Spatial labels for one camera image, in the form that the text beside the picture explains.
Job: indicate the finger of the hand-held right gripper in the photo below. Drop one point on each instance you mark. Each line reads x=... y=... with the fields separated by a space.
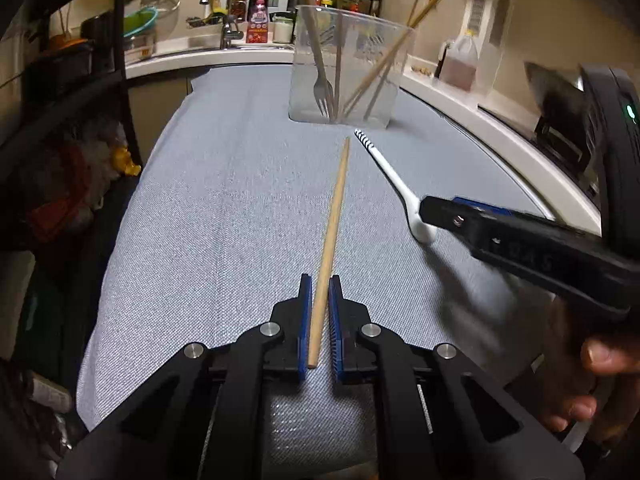
x=447 y=220
x=482 y=206

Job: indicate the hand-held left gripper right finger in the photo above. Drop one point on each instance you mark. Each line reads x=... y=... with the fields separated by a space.
x=334 y=320

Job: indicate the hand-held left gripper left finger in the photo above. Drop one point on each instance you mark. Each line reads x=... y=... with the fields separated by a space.
x=304 y=320

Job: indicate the clear plastic utensil container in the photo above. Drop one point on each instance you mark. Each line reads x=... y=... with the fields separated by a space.
x=310 y=110

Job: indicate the person's right hand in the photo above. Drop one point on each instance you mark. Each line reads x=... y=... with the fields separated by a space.
x=610 y=360

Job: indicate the black gas stove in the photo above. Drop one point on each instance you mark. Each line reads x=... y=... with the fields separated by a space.
x=550 y=145

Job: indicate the dark metal wok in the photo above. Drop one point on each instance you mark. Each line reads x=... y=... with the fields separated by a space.
x=555 y=95

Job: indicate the plastic cooking oil jug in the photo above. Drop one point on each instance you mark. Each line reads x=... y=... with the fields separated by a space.
x=459 y=65

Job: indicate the grey woven table cloth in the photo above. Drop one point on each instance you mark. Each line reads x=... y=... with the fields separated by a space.
x=225 y=200

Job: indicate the small nuts on counter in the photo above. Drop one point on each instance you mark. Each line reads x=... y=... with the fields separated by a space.
x=421 y=70

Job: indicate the yellow plastic toy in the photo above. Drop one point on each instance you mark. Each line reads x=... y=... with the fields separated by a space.
x=126 y=161

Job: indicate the white lidded jar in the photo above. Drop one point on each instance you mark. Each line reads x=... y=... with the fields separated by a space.
x=283 y=29

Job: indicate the red refill pouch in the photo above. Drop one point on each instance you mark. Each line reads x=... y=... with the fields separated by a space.
x=258 y=20

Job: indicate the red sauce jar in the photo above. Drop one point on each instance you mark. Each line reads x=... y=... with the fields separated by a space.
x=239 y=9

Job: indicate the chrome kitchen faucet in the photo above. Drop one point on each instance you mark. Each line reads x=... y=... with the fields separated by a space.
x=225 y=5

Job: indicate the black metal shelf rack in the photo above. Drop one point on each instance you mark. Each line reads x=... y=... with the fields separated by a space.
x=120 y=60

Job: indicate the green plastic colander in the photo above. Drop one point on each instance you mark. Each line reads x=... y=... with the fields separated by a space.
x=140 y=22

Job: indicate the black lidded container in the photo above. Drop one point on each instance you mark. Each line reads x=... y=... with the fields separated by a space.
x=65 y=62

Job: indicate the white wall vent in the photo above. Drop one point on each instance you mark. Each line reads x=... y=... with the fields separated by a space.
x=480 y=7
x=501 y=17

